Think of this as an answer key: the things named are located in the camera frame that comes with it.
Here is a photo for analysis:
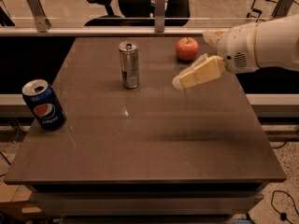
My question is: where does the right metal railing bracket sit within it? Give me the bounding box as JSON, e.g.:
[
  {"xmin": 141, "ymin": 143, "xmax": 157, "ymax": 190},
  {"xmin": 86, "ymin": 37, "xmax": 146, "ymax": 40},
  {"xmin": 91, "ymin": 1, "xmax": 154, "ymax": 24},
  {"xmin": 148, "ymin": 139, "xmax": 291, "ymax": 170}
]
[{"xmin": 270, "ymin": 0, "xmax": 295, "ymax": 19}]

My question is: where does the silver redbull can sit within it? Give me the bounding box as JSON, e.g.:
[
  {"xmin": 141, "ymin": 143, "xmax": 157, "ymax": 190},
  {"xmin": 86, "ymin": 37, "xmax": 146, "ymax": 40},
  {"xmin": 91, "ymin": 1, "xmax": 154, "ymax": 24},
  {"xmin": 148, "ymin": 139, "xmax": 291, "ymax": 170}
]
[{"xmin": 119, "ymin": 41, "xmax": 139, "ymax": 89}]

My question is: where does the middle metal railing bracket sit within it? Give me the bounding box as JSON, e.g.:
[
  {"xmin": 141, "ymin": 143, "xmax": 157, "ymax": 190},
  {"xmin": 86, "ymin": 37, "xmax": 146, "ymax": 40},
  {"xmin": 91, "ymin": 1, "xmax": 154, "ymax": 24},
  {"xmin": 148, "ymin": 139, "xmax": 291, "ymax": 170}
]
[{"xmin": 154, "ymin": 0, "xmax": 165, "ymax": 33}]

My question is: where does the metal railing bracket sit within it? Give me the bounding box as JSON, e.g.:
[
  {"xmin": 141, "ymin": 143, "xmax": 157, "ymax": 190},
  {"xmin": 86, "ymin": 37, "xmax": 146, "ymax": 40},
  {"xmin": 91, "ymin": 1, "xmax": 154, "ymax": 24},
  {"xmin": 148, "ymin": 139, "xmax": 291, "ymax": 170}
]
[
  {"xmin": 154, "ymin": 0, "xmax": 165, "ymax": 33},
  {"xmin": 270, "ymin": 0, "xmax": 295, "ymax": 19},
  {"xmin": 26, "ymin": 0, "xmax": 51, "ymax": 33}
]

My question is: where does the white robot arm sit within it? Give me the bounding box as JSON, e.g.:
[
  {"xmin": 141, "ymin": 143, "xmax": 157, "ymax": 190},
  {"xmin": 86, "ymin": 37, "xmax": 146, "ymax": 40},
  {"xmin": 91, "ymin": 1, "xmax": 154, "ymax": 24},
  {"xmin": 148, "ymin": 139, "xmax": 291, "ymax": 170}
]
[{"xmin": 172, "ymin": 15, "xmax": 299, "ymax": 90}]

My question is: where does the blue pepsi can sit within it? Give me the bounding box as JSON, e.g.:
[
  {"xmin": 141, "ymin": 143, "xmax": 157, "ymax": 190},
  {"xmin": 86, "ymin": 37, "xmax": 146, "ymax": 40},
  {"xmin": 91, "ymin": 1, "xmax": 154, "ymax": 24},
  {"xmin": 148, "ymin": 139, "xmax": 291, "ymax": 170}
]
[{"xmin": 21, "ymin": 79, "xmax": 66, "ymax": 130}]

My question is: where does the red apple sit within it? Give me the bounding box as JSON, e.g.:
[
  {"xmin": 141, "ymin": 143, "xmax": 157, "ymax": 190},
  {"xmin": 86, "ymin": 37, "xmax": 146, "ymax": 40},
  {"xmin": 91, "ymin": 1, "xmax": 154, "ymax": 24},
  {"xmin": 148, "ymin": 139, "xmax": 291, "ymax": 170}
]
[{"xmin": 176, "ymin": 37, "xmax": 199, "ymax": 62}]

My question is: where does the black cable on floor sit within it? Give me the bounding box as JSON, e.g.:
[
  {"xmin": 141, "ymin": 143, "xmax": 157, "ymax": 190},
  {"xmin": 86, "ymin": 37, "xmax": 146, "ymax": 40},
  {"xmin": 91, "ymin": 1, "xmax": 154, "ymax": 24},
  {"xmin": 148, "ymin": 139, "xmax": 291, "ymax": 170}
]
[{"xmin": 270, "ymin": 189, "xmax": 299, "ymax": 224}]

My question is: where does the yellow cart in background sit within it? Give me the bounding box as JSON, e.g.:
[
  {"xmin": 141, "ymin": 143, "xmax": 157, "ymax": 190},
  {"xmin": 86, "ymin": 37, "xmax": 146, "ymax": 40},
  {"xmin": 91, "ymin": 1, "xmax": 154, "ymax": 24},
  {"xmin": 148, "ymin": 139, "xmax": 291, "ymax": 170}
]
[{"xmin": 246, "ymin": 0, "xmax": 280, "ymax": 22}]

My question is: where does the black office chair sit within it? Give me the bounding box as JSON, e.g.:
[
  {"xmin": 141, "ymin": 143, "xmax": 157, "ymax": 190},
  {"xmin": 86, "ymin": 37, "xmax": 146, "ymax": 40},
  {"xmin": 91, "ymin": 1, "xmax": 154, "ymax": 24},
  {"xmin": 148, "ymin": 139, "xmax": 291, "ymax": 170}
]
[{"xmin": 85, "ymin": 0, "xmax": 190, "ymax": 26}]

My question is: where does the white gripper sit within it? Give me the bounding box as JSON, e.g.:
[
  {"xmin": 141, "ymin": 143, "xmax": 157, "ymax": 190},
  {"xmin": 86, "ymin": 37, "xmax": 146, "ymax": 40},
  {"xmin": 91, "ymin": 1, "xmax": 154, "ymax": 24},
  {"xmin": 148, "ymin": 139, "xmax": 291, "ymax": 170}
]
[{"xmin": 172, "ymin": 22, "xmax": 259, "ymax": 90}]

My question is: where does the left metal railing bracket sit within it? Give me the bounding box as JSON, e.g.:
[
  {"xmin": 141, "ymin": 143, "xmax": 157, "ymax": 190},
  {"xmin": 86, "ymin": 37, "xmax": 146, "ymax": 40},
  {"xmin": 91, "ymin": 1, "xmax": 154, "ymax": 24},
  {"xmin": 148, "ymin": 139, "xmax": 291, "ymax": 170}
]
[{"xmin": 26, "ymin": 0, "xmax": 51, "ymax": 33}]

